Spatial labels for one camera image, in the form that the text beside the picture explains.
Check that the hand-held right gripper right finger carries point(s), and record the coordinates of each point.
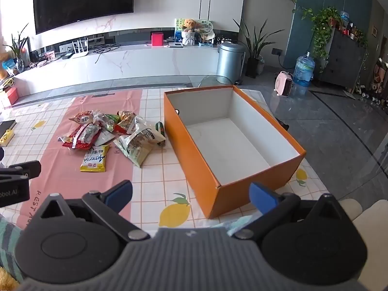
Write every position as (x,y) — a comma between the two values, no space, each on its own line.
(262,198)

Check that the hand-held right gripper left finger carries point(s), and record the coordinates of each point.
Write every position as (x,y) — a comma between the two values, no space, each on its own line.
(118,194)

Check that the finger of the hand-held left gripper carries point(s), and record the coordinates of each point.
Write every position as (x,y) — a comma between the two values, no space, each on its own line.
(25,169)

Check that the red snack packet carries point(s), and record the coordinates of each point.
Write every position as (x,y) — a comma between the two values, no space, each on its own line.
(83,135)

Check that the orange cardboard box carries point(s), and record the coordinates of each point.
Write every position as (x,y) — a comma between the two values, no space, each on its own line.
(197,169)

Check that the orange yellow snack packet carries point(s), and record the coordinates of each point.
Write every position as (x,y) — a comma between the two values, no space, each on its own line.
(125,122)

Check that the lemon printed tablecloth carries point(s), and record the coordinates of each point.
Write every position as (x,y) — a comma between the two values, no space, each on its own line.
(157,185)

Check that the teal striped cloth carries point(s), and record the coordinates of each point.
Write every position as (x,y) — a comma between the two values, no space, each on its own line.
(9,242)

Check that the red storage box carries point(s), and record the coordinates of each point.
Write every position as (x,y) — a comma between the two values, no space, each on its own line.
(12,96)

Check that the round orange snack packet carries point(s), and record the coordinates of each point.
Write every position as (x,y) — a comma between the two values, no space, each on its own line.
(82,117)

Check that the black object on floor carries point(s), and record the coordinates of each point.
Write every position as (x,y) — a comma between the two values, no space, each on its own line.
(283,124)

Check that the dark green snack packet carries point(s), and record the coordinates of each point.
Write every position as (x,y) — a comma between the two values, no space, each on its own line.
(160,128)

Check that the cream cushion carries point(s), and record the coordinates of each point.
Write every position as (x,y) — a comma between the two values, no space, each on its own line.
(374,227)

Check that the pink space heater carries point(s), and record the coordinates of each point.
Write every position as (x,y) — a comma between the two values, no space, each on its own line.
(285,84)

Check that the potted orchid plant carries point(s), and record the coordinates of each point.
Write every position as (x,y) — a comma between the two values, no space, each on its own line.
(18,51)

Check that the round glass table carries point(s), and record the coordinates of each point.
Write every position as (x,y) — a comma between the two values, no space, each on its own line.
(212,81)

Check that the white router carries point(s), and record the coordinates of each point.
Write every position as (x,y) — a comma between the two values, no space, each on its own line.
(80,51)

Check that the white marble tv cabinet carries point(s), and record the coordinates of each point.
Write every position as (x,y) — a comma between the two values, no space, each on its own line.
(136,62)

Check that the blue water bottle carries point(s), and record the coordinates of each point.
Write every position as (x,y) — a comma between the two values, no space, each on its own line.
(303,70)

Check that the silver trash can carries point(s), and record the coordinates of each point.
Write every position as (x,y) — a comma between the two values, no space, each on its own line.
(230,62)

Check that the long leaf potted plant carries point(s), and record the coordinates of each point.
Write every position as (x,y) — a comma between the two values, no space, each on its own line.
(254,57)

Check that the small red box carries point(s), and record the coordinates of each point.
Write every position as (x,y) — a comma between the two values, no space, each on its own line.
(157,38)

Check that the grey drawer cabinet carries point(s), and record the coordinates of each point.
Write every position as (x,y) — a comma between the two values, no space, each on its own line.
(342,59)

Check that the black television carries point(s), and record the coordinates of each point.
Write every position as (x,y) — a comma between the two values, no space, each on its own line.
(83,3)

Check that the wall socket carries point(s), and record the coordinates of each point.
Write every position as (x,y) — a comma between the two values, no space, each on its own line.
(276,51)

